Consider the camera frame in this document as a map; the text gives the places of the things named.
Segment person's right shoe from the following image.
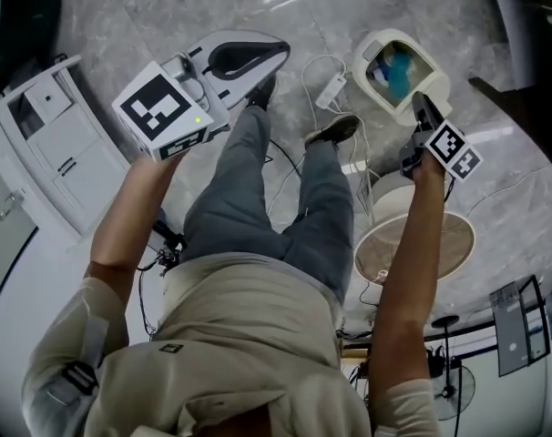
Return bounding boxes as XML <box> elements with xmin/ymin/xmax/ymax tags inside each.
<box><xmin>304</xmin><ymin>115</ymin><xmax>362</xmax><ymax>149</ymax></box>

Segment white cabinet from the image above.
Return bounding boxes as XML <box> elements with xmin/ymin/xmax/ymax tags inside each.
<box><xmin>0</xmin><ymin>55</ymin><xmax>131</xmax><ymax>245</ymax></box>

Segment person's left forearm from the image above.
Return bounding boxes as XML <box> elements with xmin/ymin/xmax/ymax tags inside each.
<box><xmin>85</xmin><ymin>152</ymin><xmax>182</xmax><ymax>286</ymax></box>

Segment person's right forearm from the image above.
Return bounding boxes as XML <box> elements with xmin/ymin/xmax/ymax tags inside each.
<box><xmin>368</xmin><ymin>162</ymin><xmax>448</xmax><ymax>398</ymax></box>

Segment beige shirt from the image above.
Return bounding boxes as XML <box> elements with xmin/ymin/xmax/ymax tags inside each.
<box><xmin>20</xmin><ymin>251</ymin><xmax>441</xmax><ymax>437</ymax></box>

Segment white power strip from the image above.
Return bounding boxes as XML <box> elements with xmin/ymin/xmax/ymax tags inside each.
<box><xmin>314</xmin><ymin>74</ymin><xmax>348</xmax><ymax>108</ymax></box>

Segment white cable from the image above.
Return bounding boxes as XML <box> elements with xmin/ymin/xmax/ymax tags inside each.
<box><xmin>265</xmin><ymin>54</ymin><xmax>383</xmax><ymax>227</ymax></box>

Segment blue plastic rubbish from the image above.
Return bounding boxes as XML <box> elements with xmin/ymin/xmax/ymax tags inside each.
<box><xmin>371</xmin><ymin>46</ymin><xmax>421</xmax><ymax>102</ymax></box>

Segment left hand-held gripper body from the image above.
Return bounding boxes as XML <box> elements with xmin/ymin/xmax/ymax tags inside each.
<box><xmin>110</xmin><ymin>28</ymin><xmax>291</xmax><ymax>164</ymax></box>

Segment black standing fan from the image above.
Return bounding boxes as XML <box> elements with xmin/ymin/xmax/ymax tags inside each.
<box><xmin>429</xmin><ymin>314</ymin><xmax>477</xmax><ymax>434</ymax></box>

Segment black desk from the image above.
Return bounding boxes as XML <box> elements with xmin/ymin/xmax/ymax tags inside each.
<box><xmin>467</xmin><ymin>0</ymin><xmax>552</xmax><ymax>108</ymax></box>

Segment grey trousers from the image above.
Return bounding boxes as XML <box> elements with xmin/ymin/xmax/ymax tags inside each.
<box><xmin>182</xmin><ymin>105</ymin><xmax>355</xmax><ymax>304</ymax></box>

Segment person's left shoe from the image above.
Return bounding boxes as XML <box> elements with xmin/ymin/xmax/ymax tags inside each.
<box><xmin>244</xmin><ymin>74</ymin><xmax>278</xmax><ymax>111</ymax></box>

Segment grey door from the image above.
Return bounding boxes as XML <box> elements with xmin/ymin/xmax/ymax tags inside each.
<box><xmin>0</xmin><ymin>170</ymin><xmax>38</xmax><ymax>331</ymax></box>

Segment white box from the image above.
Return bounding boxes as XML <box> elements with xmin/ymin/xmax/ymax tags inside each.
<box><xmin>23</xmin><ymin>82</ymin><xmax>72</xmax><ymax>122</ymax></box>

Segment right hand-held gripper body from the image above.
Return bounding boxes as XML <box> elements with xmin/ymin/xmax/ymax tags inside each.
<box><xmin>397</xmin><ymin>90</ymin><xmax>485</xmax><ymax>184</ymax></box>

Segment black device with cables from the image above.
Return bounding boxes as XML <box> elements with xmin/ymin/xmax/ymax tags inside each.
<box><xmin>426</xmin><ymin>344</ymin><xmax>446</xmax><ymax>378</ymax></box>

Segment grey shoulder strap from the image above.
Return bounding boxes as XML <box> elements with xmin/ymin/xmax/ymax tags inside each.
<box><xmin>43</xmin><ymin>314</ymin><xmax>111</xmax><ymax>409</ymax></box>

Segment cream pedal trash bin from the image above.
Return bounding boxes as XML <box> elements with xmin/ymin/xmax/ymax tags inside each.
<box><xmin>351</xmin><ymin>27</ymin><xmax>454</xmax><ymax>127</ymax></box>

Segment metal door handle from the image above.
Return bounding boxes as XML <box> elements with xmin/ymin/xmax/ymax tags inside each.
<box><xmin>0</xmin><ymin>190</ymin><xmax>26</xmax><ymax>221</ymax></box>

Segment person's shoe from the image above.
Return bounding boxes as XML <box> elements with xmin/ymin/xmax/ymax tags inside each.
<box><xmin>304</xmin><ymin>115</ymin><xmax>362</xmax><ymax>149</ymax></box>
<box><xmin>244</xmin><ymin>74</ymin><xmax>278</xmax><ymax>111</ymax></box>

